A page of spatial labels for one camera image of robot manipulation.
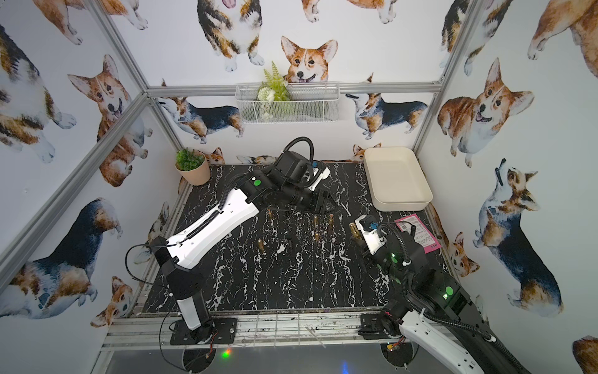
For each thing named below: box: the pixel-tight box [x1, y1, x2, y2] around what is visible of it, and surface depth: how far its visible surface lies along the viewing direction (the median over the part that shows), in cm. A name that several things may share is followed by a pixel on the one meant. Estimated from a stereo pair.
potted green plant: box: [174, 147, 212, 186], surface depth 106 cm
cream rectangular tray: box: [363, 146, 434, 212], surface depth 112 cm
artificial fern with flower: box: [256, 60, 292, 104], surface depth 83 cm
